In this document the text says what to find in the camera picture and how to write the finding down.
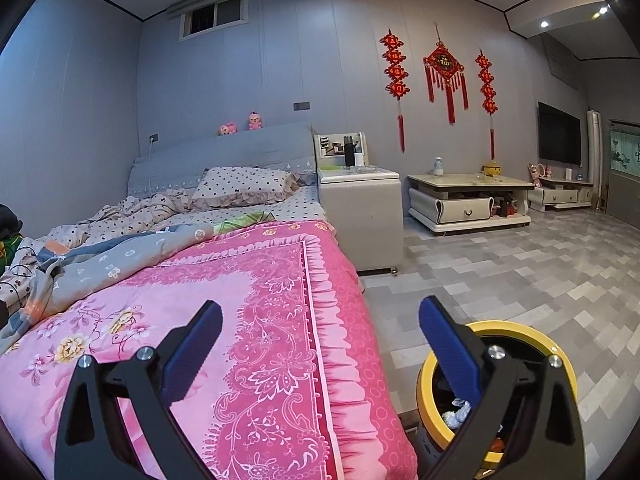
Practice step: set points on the white bedside cabinet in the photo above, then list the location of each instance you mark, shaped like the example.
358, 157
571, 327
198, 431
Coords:
363, 204

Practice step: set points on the right pink plush toy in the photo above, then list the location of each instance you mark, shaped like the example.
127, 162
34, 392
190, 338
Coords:
254, 121

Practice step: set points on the yellow rimmed trash bin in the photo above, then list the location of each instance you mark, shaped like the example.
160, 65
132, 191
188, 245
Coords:
480, 399

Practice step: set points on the yellow bowl ornament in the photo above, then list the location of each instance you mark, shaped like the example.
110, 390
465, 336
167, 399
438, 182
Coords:
492, 169

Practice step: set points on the grey upholstered headboard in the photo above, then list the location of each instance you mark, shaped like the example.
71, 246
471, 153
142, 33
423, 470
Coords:
285, 147

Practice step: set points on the green floral pillow edge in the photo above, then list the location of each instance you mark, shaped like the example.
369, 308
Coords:
243, 221

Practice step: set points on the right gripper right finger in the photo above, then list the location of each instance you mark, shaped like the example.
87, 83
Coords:
505, 399

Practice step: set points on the left red knot decoration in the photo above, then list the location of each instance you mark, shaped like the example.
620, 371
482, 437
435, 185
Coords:
397, 74

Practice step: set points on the polka dot pillow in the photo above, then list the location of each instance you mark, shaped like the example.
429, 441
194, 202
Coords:
225, 187

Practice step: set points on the white tissue wad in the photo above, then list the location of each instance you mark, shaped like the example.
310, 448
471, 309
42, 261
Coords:
455, 417

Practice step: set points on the polka dot crumpled duvet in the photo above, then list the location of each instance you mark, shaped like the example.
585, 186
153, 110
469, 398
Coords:
133, 215

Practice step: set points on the small window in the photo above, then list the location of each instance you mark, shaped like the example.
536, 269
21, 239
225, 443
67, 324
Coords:
213, 16

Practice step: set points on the red knot decoration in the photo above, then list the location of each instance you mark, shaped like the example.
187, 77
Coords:
444, 72
489, 93
397, 74

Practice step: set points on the white tv stand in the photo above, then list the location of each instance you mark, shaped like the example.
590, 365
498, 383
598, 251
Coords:
560, 194

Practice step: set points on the white standing air conditioner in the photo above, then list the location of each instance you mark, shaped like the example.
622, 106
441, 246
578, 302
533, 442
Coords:
594, 130

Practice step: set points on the left pink plush toy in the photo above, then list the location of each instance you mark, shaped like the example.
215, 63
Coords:
226, 129

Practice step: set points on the orange peel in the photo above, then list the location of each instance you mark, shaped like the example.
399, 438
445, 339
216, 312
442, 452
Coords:
497, 446

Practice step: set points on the grey patterned quilt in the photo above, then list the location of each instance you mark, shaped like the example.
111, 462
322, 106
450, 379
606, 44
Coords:
58, 281

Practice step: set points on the white coffee table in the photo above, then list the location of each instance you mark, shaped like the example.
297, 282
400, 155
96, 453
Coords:
468, 202

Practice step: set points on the black clothing pile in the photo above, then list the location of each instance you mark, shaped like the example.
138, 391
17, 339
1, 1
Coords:
10, 225

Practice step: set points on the right red knot decoration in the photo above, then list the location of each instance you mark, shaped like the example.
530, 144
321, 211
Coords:
489, 93

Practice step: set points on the pink figurine on stand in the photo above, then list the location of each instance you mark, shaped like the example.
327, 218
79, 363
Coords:
536, 173

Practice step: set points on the pink plush toy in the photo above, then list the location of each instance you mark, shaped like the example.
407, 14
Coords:
254, 121
226, 129

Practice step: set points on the centre red knot decoration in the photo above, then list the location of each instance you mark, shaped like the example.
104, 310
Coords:
444, 72

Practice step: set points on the fish tank cabinet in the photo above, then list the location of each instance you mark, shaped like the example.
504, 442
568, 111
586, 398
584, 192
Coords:
624, 175

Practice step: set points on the green floral bedding bundle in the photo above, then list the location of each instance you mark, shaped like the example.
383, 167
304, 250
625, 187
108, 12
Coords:
8, 248

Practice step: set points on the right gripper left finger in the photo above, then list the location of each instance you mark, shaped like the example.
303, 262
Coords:
93, 441

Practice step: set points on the black thermos bottle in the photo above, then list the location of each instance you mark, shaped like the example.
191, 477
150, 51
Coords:
349, 151

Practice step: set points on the wall mounted television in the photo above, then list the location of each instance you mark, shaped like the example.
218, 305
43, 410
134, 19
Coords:
559, 135

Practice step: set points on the small white bottle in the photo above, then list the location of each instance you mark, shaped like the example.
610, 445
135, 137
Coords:
438, 167

